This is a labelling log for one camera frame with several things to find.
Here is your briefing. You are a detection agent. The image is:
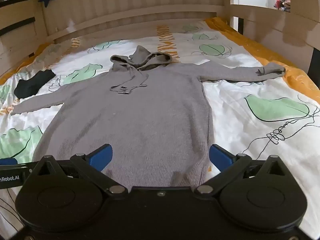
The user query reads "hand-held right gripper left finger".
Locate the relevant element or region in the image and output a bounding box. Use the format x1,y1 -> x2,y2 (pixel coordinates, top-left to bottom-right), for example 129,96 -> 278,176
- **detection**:
24,144 -> 128,197

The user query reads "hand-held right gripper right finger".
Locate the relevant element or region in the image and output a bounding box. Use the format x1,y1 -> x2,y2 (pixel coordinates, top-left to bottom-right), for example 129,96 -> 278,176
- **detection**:
194,144 -> 298,197

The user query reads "grey hoodie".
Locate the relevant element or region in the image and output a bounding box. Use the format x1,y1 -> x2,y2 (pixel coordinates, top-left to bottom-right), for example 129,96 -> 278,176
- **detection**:
10,45 -> 287,188

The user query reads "white leaf printed blanket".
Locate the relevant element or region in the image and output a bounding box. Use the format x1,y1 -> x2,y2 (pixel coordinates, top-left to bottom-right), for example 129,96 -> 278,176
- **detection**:
0,19 -> 320,233

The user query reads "black folded cloth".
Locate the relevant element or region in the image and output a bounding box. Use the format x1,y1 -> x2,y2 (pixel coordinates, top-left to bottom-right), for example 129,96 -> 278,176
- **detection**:
14,70 -> 56,99

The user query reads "yellow bed sheet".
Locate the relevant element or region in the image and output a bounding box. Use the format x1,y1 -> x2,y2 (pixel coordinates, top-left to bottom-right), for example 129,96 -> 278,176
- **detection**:
0,17 -> 320,98

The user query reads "wooden bed frame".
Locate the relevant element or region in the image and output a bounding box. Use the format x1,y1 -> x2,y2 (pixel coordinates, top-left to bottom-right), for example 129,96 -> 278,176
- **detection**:
0,0 -> 320,90

